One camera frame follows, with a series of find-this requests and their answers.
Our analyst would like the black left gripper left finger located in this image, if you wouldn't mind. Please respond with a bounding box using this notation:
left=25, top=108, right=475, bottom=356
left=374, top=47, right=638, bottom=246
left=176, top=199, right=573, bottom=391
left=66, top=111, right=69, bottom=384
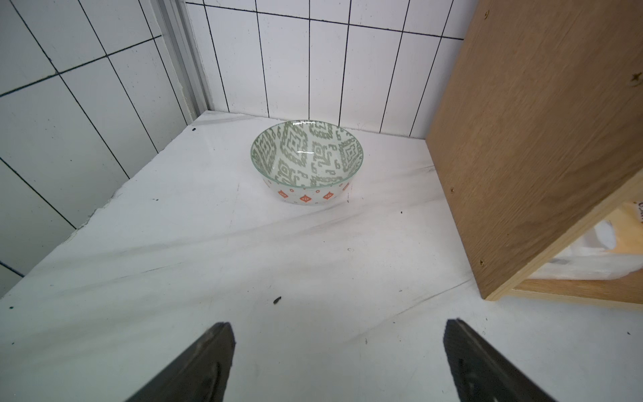
left=129, top=323, right=235, bottom=401

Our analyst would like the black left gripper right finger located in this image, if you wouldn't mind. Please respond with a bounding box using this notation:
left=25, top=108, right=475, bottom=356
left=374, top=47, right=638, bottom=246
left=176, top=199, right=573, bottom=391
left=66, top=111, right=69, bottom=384
left=443, top=318, right=554, bottom=402

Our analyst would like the wooden three-tier shelf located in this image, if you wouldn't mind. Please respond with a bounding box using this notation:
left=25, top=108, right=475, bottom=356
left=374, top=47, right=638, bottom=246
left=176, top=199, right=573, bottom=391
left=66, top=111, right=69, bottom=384
left=426, top=1, right=642, bottom=309

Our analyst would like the white green tissue pack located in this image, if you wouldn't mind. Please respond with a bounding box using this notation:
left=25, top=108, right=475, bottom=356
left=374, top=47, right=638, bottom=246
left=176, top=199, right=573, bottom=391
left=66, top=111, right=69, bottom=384
left=529, top=220, right=642, bottom=281

